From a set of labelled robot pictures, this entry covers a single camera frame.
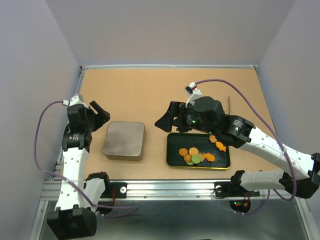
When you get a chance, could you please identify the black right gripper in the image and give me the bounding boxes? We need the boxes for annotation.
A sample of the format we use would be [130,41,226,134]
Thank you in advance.
[155,100,217,136]

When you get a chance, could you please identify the brown tin lid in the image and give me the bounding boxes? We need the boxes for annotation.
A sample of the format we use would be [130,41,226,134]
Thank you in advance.
[103,121,146,160]

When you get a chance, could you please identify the brown cookie tin box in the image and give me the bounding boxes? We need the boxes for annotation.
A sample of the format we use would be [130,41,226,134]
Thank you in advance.
[102,130,145,162]

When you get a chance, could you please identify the silver metal tongs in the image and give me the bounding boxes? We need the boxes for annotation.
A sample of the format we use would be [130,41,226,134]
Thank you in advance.
[227,95,231,115]

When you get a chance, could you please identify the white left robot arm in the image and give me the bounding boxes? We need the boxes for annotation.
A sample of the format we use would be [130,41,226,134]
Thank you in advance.
[47,100,111,240]

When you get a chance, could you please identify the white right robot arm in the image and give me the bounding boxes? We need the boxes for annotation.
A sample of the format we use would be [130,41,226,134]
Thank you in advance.
[154,96,320,199]

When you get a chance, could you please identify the black gold-rimmed tray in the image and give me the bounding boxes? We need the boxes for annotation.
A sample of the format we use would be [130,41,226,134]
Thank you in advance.
[166,133,231,170]

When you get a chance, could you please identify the chocolate chip round cookie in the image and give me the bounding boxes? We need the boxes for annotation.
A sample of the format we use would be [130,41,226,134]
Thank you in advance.
[178,148,188,157]

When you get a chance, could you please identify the plain round cookie on tray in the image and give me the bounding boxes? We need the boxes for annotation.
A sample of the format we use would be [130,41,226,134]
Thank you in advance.
[188,147,199,156]

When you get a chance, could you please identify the swirl flower cookie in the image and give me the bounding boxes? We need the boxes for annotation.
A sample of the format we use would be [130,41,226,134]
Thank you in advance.
[183,154,192,163]

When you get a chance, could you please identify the green round cookie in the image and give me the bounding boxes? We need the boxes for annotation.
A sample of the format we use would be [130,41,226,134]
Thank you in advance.
[186,155,201,166]

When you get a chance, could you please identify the leaf-shaped orange cookie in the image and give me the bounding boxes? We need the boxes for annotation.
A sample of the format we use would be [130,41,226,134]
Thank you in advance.
[209,135,217,144]

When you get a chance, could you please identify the orange fish cookie on tray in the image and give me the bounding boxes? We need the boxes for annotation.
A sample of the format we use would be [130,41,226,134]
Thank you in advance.
[203,153,216,163]

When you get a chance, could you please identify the large fish-shaped cookie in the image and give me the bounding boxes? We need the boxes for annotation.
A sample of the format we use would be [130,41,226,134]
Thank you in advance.
[215,141,227,152]

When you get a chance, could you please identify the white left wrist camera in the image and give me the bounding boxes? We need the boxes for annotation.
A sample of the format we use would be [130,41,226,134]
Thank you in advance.
[62,93,85,107]

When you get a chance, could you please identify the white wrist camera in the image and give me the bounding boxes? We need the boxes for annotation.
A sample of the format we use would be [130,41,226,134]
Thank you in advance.
[62,93,85,107]
[185,82,203,107]

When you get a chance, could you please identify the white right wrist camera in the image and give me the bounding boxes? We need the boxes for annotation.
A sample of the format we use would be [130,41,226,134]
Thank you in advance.
[185,82,203,107]

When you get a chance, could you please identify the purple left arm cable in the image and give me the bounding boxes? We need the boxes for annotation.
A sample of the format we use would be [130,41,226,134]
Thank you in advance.
[33,100,138,218]

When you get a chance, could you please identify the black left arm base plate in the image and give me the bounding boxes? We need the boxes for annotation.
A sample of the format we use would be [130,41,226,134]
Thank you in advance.
[101,181,128,199]

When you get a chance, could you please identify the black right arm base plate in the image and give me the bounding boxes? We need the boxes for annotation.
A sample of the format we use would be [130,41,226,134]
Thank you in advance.
[214,181,260,198]

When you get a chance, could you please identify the aluminium front rail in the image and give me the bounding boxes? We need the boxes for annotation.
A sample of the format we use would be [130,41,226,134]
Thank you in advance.
[41,177,308,201]

